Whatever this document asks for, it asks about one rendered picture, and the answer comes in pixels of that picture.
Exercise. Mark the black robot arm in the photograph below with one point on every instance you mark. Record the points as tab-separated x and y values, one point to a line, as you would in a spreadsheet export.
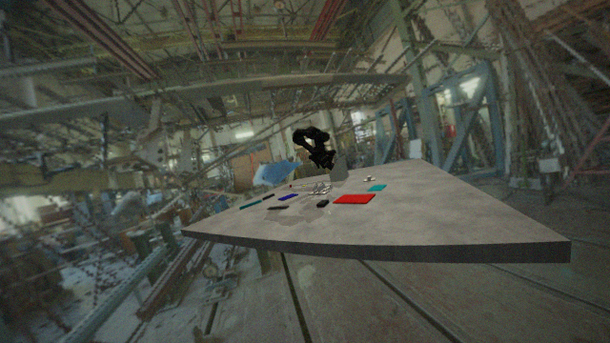
320	137

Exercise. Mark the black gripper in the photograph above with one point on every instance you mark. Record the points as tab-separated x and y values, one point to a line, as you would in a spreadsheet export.
331	154

